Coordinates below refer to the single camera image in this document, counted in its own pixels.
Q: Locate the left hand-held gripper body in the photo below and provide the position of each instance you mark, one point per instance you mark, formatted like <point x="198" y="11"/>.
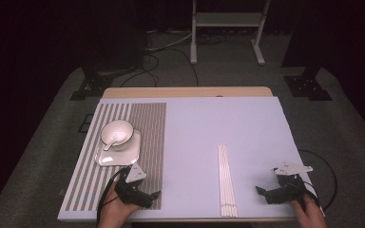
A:
<point x="133" y="193"/>

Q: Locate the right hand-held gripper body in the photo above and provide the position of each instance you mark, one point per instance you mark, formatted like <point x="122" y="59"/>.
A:
<point x="291" y="191"/>

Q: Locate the white square plate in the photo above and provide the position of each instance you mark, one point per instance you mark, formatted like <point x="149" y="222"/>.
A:
<point x="123" y="156"/>

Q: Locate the row of white chopsticks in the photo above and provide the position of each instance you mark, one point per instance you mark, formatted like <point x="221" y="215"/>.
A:
<point x="225" y="177"/>

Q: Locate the person's left hand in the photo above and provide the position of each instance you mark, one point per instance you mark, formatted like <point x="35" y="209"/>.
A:
<point x="114" y="212"/>

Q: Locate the person's right hand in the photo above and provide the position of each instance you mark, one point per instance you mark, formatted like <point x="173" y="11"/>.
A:
<point x="312" y="215"/>

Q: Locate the white ceramic spoon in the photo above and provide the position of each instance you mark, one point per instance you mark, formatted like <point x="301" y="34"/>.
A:
<point x="110" y="144"/>

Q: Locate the striped brown placemat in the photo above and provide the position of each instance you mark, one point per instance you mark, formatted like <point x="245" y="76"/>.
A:
<point x="152" y="133"/>

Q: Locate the white ceramic bowl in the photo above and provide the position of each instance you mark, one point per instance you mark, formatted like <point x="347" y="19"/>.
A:
<point x="122" y="127"/>

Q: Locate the black stand base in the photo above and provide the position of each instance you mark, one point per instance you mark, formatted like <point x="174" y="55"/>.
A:
<point x="307" y="87"/>
<point x="90" y="87"/>

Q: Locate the wooden table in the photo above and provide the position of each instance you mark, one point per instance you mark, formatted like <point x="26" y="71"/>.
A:
<point x="187" y="91"/>

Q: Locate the white metal stand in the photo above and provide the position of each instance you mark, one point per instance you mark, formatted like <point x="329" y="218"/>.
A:
<point x="228" y="19"/>

